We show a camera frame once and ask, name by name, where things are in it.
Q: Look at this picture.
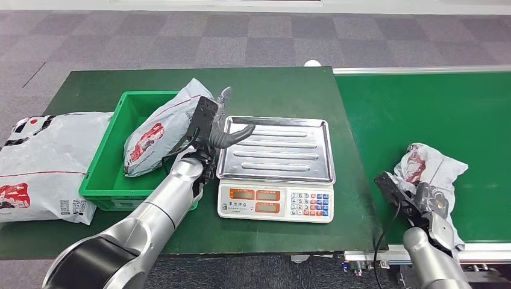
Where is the electronic scale with steel tray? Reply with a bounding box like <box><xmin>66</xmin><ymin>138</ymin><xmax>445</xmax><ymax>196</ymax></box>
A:
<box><xmin>215</xmin><ymin>116</ymin><xmax>336</xmax><ymax>224</ymax></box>

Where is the green plastic crate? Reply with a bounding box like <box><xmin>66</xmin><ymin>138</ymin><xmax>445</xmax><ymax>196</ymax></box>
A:
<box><xmin>78</xmin><ymin>90</ymin><xmax>201</xmax><ymax>211</ymax></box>

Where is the plump white red-print parcel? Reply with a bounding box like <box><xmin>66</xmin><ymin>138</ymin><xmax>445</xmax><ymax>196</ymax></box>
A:
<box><xmin>122</xmin><ymin>78</ymin><xmax>216</xmax><ymax>178</ymax></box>

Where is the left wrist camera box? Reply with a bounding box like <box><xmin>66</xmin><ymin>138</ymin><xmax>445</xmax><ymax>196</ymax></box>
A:
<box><xmin>185</xmin><ymin>95</ymin><xmax>219</xmax><ymax>146</ymax></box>

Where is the green conveyor belt silver frame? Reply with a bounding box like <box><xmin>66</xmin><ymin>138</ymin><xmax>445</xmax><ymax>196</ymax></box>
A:
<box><xmin>332</xmin><ymin>66</ymin><xmax>511</xmax><ymax>276</ymax></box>

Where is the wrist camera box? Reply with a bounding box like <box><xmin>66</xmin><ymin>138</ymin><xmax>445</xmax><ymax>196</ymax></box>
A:
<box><xmin>185</xmin><ymin>95</ymin><xmax>219</xmax><ymax>146</ymax></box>
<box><xmin>374</xmin><ymin>171</ymin><xmax>420</xmax><ymax>218</ymax></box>

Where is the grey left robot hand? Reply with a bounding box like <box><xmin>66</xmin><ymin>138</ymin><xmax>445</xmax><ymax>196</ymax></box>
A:
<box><xmin>195</xmin><ymin>87</ymin><xmax>256</xmax><ymax>158</ymax></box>

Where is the large flat white mailer bag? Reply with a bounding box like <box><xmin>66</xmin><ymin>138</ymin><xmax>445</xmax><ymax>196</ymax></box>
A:
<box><xmin>0</xmin><ymin>112</ymin><xmax>114</xmax><ymax>226</ymax></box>

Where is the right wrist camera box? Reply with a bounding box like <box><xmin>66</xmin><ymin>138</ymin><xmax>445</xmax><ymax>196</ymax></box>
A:
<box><xmin>374</xmin><ymin>171</ymin><xmax>420</xmax><ymax>218</ymax></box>

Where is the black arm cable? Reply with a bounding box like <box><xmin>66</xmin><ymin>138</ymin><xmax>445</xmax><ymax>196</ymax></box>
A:
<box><xmin>161</xmin><ymin>127</ymin><xmax>201</xmax><ymax>176</ymax></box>
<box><xmin>373</xmin><ymin>201</ymin><xmax>402</xmax><ymax>289</ymax></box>

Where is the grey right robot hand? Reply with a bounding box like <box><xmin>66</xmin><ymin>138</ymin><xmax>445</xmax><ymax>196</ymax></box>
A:
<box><xmin>399</xmin><ymin>181</ymin><xmax>451</xmax><ymax>229</ymax></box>

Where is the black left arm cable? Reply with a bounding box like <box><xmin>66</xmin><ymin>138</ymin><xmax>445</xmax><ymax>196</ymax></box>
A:
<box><xmin>161</xmin><ymin>127</ymin><xmax>201</xmax><ymax>176</ymax></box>

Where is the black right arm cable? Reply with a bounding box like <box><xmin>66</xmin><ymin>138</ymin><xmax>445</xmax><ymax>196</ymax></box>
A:
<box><xmin>373</xmin><ymin>201</ymin><xmax>402</xmax><ymax>289</ymax></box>

